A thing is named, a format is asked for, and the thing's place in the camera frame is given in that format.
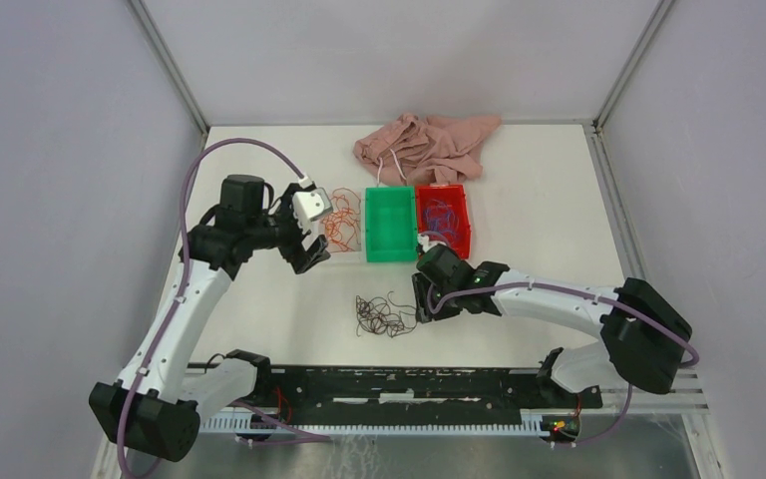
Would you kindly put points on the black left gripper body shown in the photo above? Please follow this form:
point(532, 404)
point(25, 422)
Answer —
point(288, 233)

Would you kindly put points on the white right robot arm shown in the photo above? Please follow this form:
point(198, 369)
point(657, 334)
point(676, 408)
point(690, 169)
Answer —
point(639, 338)

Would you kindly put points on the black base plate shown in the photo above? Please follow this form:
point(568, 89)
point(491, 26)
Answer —
point(411, 396)

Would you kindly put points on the clear plastic bin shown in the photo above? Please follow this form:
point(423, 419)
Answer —
point(344, 228)

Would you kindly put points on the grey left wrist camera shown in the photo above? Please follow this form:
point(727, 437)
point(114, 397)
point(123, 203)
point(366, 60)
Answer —
point(310, 204)

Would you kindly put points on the red plastic bin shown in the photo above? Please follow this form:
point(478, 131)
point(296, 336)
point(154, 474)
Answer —
point(444, 209)

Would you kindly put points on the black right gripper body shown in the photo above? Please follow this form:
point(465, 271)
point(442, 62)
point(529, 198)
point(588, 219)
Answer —
point(422, 288)

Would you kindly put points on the green plastic bin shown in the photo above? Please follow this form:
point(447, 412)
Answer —
point(390, 225)

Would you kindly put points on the pink cloth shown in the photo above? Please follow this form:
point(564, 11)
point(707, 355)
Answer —
point(425, 151)

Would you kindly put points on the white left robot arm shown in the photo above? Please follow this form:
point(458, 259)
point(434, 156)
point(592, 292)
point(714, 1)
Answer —
point(151, 407)

